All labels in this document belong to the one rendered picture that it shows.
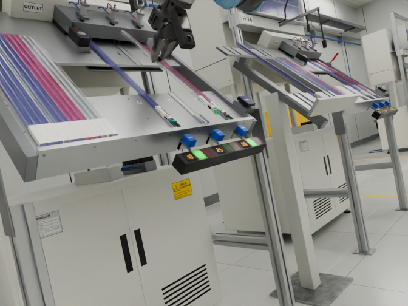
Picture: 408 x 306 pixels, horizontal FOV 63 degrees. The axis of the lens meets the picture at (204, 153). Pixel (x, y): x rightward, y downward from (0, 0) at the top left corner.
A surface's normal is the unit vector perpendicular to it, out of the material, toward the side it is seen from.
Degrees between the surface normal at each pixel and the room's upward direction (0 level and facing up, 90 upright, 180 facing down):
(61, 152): 135
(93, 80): 90
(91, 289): 90
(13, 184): 90
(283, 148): 90
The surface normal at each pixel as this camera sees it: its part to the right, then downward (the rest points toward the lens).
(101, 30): 0.63, 0.61
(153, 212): 0.69, -0.11
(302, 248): -0.70, 0.16
